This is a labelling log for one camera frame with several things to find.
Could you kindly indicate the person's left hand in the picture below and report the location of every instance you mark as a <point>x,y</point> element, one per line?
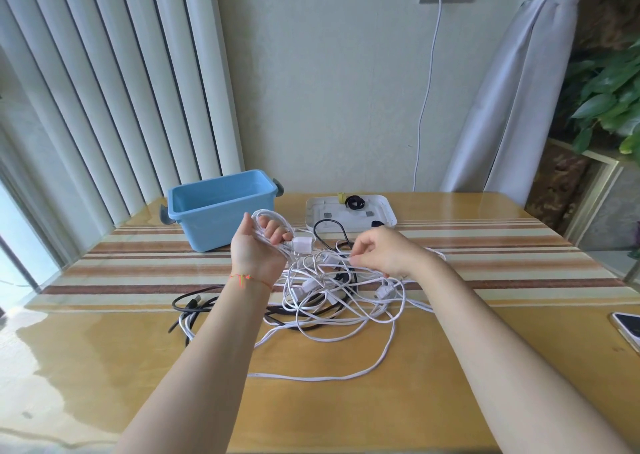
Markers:
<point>252,258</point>

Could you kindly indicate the person's right hand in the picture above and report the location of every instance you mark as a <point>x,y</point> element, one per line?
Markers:
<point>390,253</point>

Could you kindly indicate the person's left thumb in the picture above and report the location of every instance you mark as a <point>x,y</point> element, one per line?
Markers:
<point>247,224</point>

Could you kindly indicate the person's right fingers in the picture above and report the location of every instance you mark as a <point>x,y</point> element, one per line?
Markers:
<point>364,251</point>

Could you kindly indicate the person's right forearm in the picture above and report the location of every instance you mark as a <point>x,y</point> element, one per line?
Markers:
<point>500,358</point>

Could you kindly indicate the person's left forearm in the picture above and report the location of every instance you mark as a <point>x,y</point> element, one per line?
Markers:
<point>200,368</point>

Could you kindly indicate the blue plastic bin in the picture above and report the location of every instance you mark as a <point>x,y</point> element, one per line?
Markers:
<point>220,208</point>

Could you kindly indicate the white plastic tray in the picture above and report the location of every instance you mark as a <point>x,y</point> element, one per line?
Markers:
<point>350,218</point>

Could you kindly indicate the striped table runner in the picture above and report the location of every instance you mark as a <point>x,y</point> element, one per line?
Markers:
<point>320,263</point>

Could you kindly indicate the white vertical blinds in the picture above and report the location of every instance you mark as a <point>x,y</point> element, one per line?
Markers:
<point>110,83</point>

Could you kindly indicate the grey curtain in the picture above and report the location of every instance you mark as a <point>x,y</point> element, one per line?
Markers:
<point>510,93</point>

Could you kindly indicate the stone planter ledge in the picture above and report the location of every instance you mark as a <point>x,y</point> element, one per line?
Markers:
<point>575,193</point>

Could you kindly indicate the smartphone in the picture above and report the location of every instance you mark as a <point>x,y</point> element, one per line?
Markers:
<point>627,329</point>

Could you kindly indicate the green leafy plant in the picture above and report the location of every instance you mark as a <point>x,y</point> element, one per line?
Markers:
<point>607,98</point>

